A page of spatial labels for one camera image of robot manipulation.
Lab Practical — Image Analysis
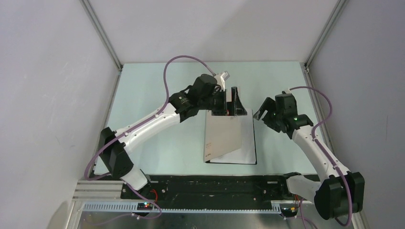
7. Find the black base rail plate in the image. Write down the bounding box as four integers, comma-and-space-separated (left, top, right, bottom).
139, 175, 297, 210

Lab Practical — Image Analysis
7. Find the white paper sheet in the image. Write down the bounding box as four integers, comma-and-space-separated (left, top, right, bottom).
209, 109, 256, 164

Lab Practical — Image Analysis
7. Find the aluminium frame post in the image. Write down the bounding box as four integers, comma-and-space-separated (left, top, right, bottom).
304, 0, 349, 69
79, 0, 123, 72

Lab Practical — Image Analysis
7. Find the right aluminium frame post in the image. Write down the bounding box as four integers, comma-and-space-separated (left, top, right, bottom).
304, 0, 349, 69

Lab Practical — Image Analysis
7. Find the left aluminium frame post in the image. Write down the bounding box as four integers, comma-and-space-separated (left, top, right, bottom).
79, 0, 123, 72

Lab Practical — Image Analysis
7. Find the left controller board with LEDs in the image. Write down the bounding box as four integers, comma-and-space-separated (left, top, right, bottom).
137, 202, 154, 211

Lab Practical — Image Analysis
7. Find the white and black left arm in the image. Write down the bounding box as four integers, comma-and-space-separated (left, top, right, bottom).
100, 72, 257, 199

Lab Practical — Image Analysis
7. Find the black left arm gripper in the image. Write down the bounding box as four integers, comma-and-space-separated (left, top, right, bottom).
198, 86, 246, 116

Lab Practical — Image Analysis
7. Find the right controller board with LEDs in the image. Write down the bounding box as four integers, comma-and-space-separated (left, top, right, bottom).
280, 206, 300, 218

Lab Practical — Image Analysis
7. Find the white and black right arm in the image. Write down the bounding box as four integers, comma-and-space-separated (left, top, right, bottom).
254, 93, 365, 220

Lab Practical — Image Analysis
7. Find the white slotted cable duct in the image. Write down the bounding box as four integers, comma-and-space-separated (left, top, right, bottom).
82, 201, 281, 214

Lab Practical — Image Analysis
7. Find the black folder with beige cover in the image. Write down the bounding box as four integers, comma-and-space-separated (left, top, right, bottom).
203, 108, 257, 165

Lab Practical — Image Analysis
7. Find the controller board with leds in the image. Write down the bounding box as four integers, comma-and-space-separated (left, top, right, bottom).
137, 202, 154, 211
280, 206, 300, 218

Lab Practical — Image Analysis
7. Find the aluminium front profile rail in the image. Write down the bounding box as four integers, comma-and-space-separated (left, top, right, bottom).
73, 180, 124, 201

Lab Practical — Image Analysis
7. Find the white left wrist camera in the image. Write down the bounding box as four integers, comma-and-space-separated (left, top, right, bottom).
214, 71, 230, 91

